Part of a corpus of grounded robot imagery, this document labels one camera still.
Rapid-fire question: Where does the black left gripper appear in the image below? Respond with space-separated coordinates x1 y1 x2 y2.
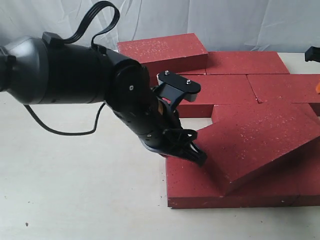
109 84 207 166

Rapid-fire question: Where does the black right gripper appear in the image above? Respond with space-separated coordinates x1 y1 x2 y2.
304 46 320 94

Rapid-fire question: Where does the red brick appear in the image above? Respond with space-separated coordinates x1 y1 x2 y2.
292 145 320 207
165 157 300 209
176 74 257 118
117 33 208 76
195 101 320 195
247 74 320 116

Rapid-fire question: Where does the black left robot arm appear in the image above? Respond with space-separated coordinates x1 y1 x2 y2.
0 37 207 166

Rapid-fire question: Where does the red brick far left base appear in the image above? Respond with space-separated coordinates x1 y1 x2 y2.
149 68 206 87

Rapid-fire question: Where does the red brick base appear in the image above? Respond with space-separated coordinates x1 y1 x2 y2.
205 51 290 75
211 103 320 124
149 68 206 87

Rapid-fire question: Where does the red brick centre base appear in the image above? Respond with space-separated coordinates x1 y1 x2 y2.
211 103 320 124

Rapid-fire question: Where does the red brick far right base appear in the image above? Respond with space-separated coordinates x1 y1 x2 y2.
205 51 290 75

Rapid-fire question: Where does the white backdrop cloth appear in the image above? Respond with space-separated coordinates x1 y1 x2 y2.
0 0 320 53

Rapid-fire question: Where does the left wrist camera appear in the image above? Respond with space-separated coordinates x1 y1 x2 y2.
153 70 201 111

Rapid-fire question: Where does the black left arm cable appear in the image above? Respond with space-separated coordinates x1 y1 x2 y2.
24 0 121 136

